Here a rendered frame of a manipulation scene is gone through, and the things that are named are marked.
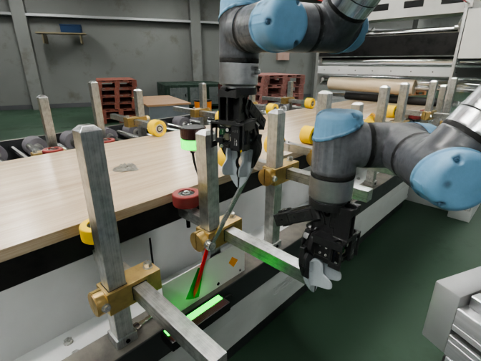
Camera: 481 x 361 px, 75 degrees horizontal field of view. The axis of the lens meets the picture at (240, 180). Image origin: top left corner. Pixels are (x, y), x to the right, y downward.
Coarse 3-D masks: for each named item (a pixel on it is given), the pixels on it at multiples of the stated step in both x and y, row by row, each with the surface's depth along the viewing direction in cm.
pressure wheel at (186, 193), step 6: (174, 192) 89; (180, 192) 89; (186, 192) 88; (192, 192) 89; (174, 198) 86; (180, 198) 85; (186, 198) 85; (192, 198) 86; (198, 198) 88; (174, 204) 87; (180, 204) 86; (186, 204) 86; (192, 204) 86; (198, 204) 88; (186, 222) 92
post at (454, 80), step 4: (452, 80) 218; (456, 80) 217; (452, 84) 219; (456, 84) 219; (452, 88) 219; (448, 92) 222; (452, 92) 220; (448, 96) 222; (452, 96) 221; (448, 100) 223; (452, 100) 223; (448, 104) 224; (444, 108) 226; (448, 108) 224; (444, 112) 226; (448, 112) 225
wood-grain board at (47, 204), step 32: (288, 128) 176; (32, 160) 119; (64, 160) 119; (128, 160) 119; (160, 160) 119; (192, 160) 119; (0, 192) 90; (32, 192) 90; (64, 192) 90; (128, 192) 90; (160, 192) 90; (0, 224) 73; (32, 224) 73; (64, 224) 73; (0, 256) 63
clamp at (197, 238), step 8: (232, 224) 80; (240, 224) 82; (200, 232) 75; (208, 232) 75; (224, 232) 78; (192, 240) 77; (200, 240) 74; (216, 240) 77; (224, 240) 79; (200, 248) 75
